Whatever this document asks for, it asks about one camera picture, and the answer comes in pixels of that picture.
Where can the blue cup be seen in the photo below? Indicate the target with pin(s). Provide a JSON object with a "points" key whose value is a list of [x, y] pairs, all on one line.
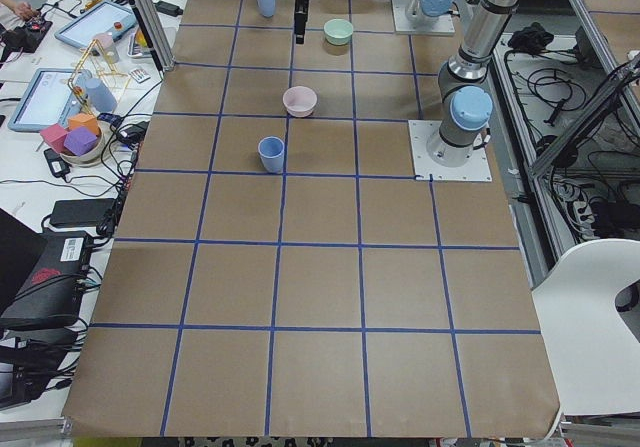
{"points": [[266, 8], [271, 151]]}

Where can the mint green bowl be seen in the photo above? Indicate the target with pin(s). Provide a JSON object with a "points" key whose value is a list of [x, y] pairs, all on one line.
{"points": [[338, 32]]}

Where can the pink bowl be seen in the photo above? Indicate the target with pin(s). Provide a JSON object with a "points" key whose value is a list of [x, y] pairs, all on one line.
{"points": [[299, 101]]}

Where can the blue tablet far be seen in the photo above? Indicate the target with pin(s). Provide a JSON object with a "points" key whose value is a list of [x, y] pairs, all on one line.
{"points": [[104, 17]]}

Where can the blue tablet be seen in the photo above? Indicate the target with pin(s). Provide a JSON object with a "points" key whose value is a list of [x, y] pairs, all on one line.
{"points": [[104, 17], [48, 100]]}

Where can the wooden marble run toy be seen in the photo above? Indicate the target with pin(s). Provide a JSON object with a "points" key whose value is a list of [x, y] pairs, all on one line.
{"points": [[97, 62]]}

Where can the light blue cylinder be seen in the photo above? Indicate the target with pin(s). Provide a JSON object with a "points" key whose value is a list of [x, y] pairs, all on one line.
{"points": [[100, 96]]}

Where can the bowl of coloured blocks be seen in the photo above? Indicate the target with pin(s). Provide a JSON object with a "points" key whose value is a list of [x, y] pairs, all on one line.
{"points": [[80, 143]]}

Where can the blue tablet near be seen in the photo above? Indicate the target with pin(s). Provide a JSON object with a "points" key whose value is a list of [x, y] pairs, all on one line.
{"points": [[48, 100]]}

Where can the black power adapter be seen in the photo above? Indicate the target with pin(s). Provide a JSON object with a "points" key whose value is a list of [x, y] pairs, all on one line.
{"points": [[80, 213]]}

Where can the white chair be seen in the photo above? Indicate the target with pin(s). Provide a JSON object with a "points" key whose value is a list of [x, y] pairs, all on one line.
{"points": [[593, 354]]}

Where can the aluminium frame post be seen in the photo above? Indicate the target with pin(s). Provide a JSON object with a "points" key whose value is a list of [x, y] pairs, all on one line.
{"points": [[150, 25]]}

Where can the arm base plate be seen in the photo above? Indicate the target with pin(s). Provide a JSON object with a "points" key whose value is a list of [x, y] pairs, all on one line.
{"points": [[435, 160], [410, 20]]}

